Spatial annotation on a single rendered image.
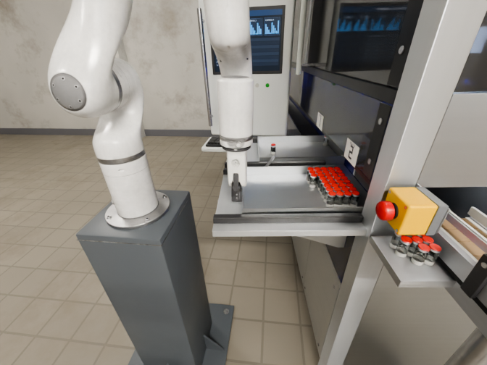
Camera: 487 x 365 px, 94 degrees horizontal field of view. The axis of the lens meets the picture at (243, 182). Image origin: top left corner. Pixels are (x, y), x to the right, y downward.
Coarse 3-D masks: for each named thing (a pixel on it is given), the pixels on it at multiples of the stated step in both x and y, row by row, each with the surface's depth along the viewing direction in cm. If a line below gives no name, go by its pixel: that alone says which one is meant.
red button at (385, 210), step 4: (380, 204) 46; (384, 204) 46; (388, 204) 45; (392, 204) 45; (376, 208) 48; (380, 208) 46; (384, 208) 45; (388, 208) 45; (392, 208) 45; (376, 212) 48; (380, 212) 46; (384, 212) 45; (388, 212) 45; (392, 212) 45; (380, 216) 46; (384, 216) 45; (388, 216) 45; (392, 216) 45; (384, 220) 46; (388, 220) 46
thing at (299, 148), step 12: (264, 144) 113; (276, 144) 113; (288, 144) 112; (300, 144) 112; (312, 144) 111; (264, 156) 100; (276, 156) 100; (288, 156) 91; (300, 156) 91; (312, 156) 91; (324, 156) 91; (336, 156) 90
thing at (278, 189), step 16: (256, 176) 85; (272, 176) 84; (288, 176) 84; (304, 176) 84; (256, 192) 75; (272, 192) 75; (288, 192) 75; (304, 192) 74; (256, 208) 62; (272, 208) 62; (288, 208) 62; (304, 208) 62; (320, 208) 62; (336, 208) 62; (352, 208) 61
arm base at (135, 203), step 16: (144, 160) 63; (112, 176) 60; (128, 176) 60; (144, 176) 64; (112, 192) 63; (128, 192) 62; (144, 192) 65; (160, 192) 79; (112, 208) 72; (128, 208) 65; (144, 208) 67; (160, 208) 71; (112, 224) 65; (128, 224) 65; (144, 224) 65
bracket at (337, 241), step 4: (300, 236) 71; (304, 236) 71; (308, 236) 71; (312, 236) 71; (316, 236) 71; (320, 236) 71; (324, 236) 71; (328, 236) 71; (332, 236) 71; (336, 236) 71; (340, 236) 71; (344, 236) 71; (316, 240) 72; (320, 240) 72; (324, 240) 72; (328, 240) 72; (332, 240) 72; (336, 240) 72; (340, 240) 72; (344, 240) 72; (328, 244) 73; (332, 244) 73; (336, 244) 73; (340, 244) 73; (344, 244) 73
